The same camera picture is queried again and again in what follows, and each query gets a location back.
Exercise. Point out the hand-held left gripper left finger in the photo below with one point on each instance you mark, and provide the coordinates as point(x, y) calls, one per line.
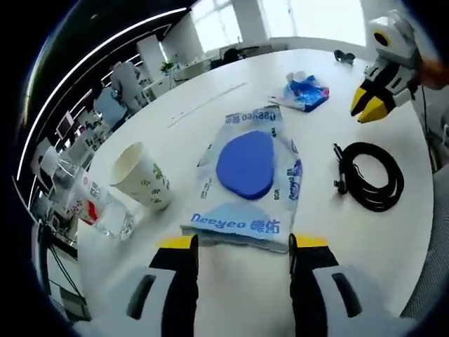
point(182, 288)

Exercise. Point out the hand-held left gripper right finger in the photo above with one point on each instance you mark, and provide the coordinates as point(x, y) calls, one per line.
point(308, 288)

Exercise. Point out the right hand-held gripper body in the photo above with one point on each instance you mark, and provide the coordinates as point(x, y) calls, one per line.
point(400, 42)

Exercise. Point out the blue tissue packet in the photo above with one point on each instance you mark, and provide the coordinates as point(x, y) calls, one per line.
point(308, 93)

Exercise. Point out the white leaf-print paper cup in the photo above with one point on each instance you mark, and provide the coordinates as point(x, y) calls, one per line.
point(147, 179)

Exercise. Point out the clear plastic water bottle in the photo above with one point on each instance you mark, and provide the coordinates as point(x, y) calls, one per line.
point(91, 207)

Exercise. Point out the wet wipes pack blue lid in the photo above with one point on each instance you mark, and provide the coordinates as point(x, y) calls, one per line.
point(245, 168)

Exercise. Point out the small black object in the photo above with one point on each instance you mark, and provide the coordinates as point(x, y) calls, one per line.
point(344, 57)

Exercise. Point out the white table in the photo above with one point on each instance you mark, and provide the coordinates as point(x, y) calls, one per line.
point(350, 238)

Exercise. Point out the grey fabric chair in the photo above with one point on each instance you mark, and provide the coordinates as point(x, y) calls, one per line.
point(431, 245)

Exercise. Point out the black office chair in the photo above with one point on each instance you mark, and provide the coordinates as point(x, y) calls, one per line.
point(233, 56)

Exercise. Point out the green potted plant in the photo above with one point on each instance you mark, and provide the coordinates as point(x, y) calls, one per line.
point(167, 66)

